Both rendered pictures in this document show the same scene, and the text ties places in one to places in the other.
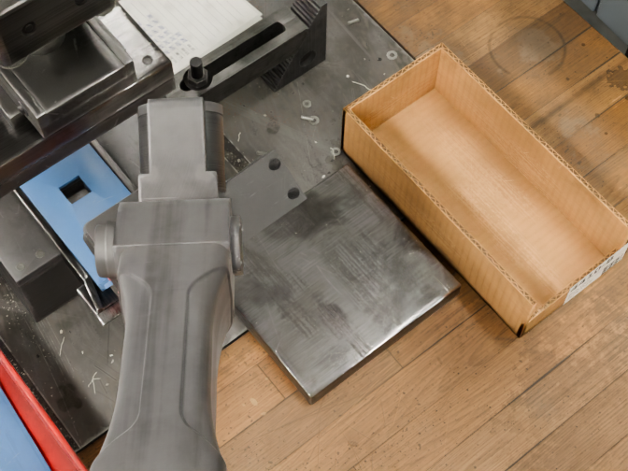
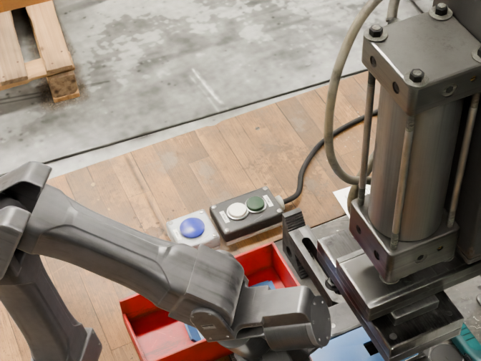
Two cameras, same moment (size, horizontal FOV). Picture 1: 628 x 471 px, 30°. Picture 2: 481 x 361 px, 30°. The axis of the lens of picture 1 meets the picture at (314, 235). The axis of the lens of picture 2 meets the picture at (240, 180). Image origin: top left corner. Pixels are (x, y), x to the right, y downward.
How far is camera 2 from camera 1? 0.73 m
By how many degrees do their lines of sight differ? 56
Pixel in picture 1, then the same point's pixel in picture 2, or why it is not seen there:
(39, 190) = not seen: hidden behind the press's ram
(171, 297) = (151, 251)
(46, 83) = (360, 265)
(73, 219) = (351, 344)
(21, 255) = (333, 316)
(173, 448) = (51, 214)
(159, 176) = (265, 294)
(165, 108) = (299, 294)
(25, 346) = not seen: hidden behind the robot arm
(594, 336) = not seen: outside the picture
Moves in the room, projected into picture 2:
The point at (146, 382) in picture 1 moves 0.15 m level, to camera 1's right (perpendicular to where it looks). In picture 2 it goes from (96, 220) to (39, 339)
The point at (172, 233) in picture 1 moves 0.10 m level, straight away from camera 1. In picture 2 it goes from (202, 271) to (295, 269)
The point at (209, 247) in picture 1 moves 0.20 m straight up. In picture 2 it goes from (185, 282) to (165, 149)
